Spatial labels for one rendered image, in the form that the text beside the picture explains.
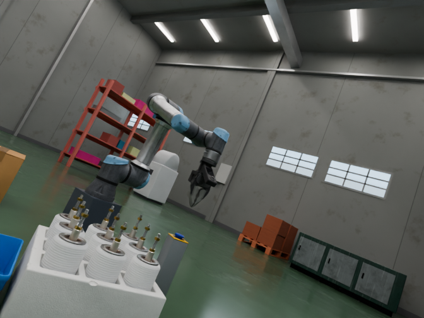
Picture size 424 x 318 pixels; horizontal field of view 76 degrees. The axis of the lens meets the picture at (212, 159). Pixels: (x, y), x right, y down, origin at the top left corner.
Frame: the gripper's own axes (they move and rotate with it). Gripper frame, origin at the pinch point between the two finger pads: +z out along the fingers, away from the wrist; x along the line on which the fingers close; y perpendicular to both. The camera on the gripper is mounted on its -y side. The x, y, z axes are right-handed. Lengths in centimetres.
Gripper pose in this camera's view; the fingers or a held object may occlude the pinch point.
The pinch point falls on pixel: (192, 204)
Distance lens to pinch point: 116.7
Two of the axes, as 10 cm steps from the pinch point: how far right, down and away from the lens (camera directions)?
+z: -4.0, 9.0, -1.6
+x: -7.8, -4.2, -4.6
